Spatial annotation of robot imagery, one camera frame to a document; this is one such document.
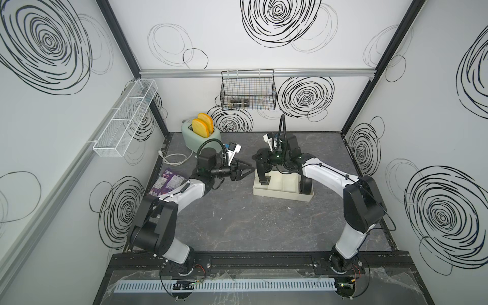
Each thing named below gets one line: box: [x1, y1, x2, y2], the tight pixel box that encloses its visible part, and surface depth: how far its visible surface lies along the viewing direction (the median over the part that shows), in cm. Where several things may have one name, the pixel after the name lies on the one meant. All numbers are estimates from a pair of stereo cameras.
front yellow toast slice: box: [191, 118, 210, 138], surface depth 98 cm
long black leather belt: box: [256, 161, 269, 186], surface depth 84 cm
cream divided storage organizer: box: [252, 169, 315, 203], surface depth 93 cm
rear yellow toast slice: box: [196, 112, 214, 134], surface depth 99 cm
